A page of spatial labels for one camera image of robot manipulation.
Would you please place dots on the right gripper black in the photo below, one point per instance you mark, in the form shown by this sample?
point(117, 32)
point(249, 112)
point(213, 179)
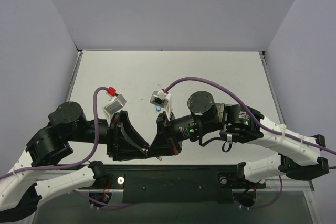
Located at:
point(170, 132)

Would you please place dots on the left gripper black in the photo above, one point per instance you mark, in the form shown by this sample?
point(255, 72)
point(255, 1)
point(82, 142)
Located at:
point(113, 139)

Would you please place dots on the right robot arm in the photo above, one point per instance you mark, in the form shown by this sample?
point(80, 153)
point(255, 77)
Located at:
point(297, 157)

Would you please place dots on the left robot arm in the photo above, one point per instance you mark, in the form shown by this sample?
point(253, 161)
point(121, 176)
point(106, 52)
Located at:
point(38, 175)

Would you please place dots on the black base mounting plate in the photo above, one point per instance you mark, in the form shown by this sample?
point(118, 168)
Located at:
point(178, 183)

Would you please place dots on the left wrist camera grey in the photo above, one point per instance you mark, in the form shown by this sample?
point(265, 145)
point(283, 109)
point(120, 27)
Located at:
point(115, 104)

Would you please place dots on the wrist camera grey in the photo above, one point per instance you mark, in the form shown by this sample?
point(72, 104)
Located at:
point(115, 104)
point(159, 98)

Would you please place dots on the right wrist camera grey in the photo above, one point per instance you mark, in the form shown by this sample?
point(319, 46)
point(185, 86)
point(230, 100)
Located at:
point(159, 98)

